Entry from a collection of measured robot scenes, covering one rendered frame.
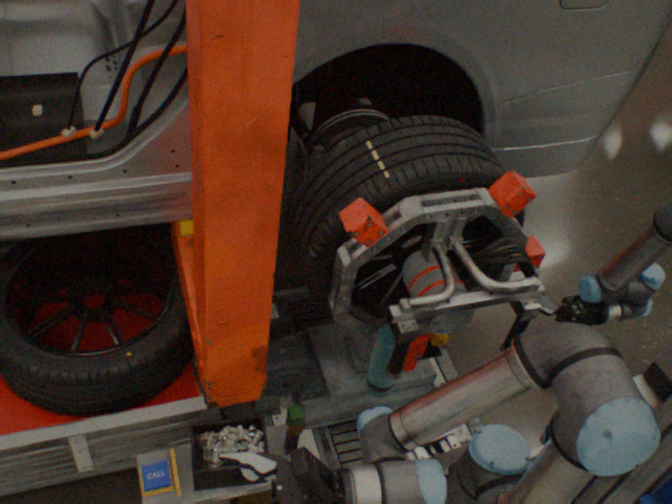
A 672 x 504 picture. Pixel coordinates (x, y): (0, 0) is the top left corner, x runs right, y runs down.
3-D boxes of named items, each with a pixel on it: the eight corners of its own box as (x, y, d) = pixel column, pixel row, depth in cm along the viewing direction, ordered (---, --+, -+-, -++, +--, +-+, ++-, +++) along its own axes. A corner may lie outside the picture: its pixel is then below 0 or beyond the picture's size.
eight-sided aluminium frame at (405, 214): (481, 307, 224) (537, 179, 185) (490, 323, 220) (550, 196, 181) (320, 336, 209) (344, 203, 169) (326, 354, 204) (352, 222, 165)
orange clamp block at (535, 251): (501, 254, 208) (527, 250, 210) (513, 274, 203) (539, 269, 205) (508, 238, 203) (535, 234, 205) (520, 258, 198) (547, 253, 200)
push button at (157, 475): (168, 463, 189) (167, 459, 187) (171, 487, 184) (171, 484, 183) (141, 469, 187) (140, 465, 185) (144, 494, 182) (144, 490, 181)
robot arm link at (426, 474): (440, 516, 113) (453, 494, 107) (375, 524, 111) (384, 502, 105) (428, 471, 119) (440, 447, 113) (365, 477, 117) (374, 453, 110)
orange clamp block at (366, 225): (379, 211, 177) (359, 195, 171) (389, 233, 172) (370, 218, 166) (358, 227, 179) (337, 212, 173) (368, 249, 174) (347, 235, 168)
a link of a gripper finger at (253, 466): (218, 474, 114) (267, 500, 111) (218, 453, 110) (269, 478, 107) (228, 460, 116) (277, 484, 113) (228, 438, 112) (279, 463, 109)
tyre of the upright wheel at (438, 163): (349, 300, 244) (516, 200, 231) (371, 355, 229) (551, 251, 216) (242, 202, 195) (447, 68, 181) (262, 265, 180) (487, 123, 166)
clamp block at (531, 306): (520, 292, 186) (526, 279, 183) (536, 318, 181) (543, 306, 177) (503, 295, 185) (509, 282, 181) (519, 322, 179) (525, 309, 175)
